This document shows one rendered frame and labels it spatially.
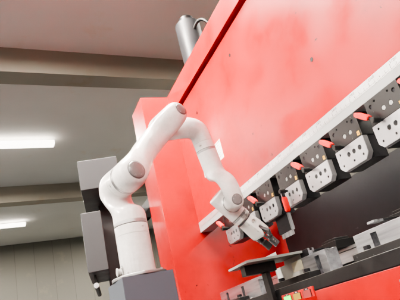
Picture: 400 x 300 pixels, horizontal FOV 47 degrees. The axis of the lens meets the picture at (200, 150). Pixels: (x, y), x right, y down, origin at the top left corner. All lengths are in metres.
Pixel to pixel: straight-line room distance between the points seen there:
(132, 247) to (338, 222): 1.32
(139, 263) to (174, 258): 1.15
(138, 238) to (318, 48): 0.94
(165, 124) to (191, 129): 0.18
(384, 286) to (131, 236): 0.81
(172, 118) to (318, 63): 0.61
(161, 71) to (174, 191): 2.13
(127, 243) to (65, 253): 9.45
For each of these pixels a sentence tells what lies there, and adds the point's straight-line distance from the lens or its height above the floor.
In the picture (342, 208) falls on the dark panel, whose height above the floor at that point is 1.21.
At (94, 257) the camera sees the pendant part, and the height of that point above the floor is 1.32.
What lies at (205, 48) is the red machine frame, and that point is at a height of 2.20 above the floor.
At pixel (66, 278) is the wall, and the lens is 10.94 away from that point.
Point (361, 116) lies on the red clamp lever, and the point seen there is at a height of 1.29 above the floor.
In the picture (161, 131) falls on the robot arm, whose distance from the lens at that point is 1.87.
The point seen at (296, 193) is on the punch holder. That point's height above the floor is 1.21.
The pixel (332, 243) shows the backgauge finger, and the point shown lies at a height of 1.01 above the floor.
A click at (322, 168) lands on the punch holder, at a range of 1.75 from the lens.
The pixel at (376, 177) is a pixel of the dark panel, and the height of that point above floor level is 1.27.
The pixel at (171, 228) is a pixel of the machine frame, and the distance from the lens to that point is 2.78.
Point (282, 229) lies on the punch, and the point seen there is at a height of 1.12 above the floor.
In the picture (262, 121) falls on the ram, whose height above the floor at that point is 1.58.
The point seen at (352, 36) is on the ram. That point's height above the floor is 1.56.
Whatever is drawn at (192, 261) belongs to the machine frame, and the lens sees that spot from 2.78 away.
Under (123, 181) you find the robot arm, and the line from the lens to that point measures 1.65.
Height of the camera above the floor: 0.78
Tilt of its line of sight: 21 degrees up
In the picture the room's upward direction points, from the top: 14 degrees counter-clockwise
